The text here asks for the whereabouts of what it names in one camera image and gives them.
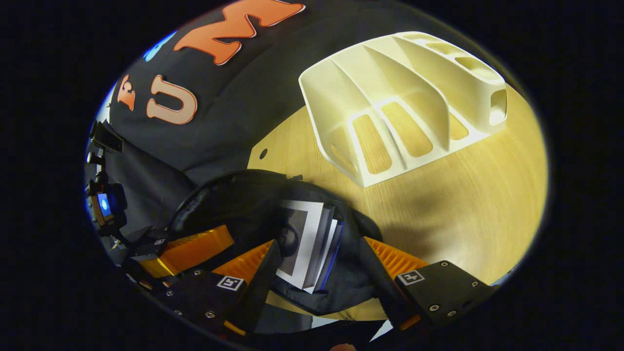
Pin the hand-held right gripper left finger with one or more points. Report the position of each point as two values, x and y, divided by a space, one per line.
256 292

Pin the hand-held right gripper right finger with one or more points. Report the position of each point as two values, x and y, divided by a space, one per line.
438 292

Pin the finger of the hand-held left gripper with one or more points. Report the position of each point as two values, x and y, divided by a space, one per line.
195 248

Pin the black schoolbag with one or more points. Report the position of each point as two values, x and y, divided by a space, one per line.
243 195

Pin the portrait cover white book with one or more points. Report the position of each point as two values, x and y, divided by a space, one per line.
307 234

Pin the blue spine book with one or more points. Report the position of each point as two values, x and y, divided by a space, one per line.
331 243

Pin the white plastic bookshelf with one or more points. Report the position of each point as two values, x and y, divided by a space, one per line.
341 87

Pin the round black table grommet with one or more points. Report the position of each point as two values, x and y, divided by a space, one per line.
263 153

